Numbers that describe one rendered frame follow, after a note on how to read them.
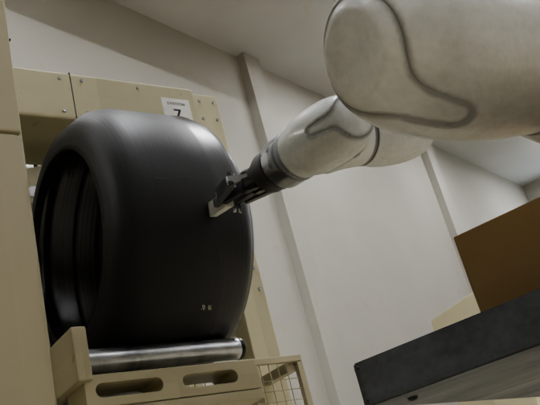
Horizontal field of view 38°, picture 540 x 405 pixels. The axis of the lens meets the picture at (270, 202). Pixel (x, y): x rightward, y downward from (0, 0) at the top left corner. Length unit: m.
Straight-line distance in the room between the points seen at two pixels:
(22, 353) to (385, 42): 0.38
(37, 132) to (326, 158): 1.10
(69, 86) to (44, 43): 5.74
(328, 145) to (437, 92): 0.52
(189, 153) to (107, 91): 0.67
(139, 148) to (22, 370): 0.96
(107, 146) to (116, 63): 6.90
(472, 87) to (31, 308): 0.41
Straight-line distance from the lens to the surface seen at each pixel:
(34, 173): 2.16
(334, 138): 1.19
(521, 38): 0.73
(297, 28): 10.16
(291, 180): 1.30
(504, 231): 0.75
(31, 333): 0.65
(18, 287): 0.66
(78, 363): 1.41
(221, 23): 9.70
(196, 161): 1.58
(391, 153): 1.31
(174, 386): 1.48
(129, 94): 2.24
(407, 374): 0.68
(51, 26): 8.12
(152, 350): 1.51
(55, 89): 2.15
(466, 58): 0.69
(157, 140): 1.58
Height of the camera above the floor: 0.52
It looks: 23 degrees up
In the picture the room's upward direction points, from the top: 15 degrees counter-clockwise
